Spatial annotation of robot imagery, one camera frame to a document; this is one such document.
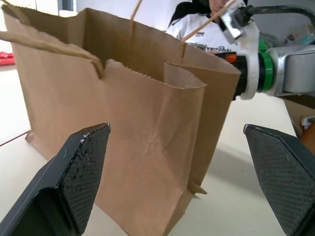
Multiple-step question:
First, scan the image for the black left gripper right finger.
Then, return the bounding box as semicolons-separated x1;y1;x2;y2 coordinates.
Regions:
243;123;315;236

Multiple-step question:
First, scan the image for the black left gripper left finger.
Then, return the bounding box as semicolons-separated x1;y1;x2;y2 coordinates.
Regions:
0;122;111;236

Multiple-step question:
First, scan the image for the brown paper bag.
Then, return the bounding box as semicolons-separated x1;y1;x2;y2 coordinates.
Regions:
0;0;242;236

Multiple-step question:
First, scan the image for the brown cardboard box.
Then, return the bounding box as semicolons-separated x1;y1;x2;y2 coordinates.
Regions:
282;94;315;149

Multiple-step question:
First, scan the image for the person in white shirt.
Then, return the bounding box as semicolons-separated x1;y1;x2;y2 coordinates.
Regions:
165;0;248;54

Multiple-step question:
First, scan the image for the red packet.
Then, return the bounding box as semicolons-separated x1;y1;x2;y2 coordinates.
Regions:
0;51;16;66

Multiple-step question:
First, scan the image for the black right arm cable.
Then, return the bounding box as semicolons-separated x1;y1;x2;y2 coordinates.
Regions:
243;4;315;28

